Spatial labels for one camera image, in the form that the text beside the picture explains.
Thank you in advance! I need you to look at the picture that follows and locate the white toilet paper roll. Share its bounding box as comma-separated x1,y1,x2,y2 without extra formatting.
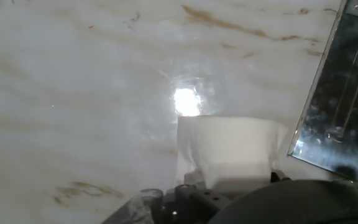
175,115,289,191

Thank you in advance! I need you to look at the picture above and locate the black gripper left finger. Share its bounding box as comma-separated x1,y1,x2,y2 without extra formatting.
104,172,233,224

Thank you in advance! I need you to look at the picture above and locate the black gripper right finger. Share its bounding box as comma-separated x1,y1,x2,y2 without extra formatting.
270,169,292,185

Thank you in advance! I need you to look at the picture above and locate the marble pattern table sheet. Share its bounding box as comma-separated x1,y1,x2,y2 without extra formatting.
0,0,346,224

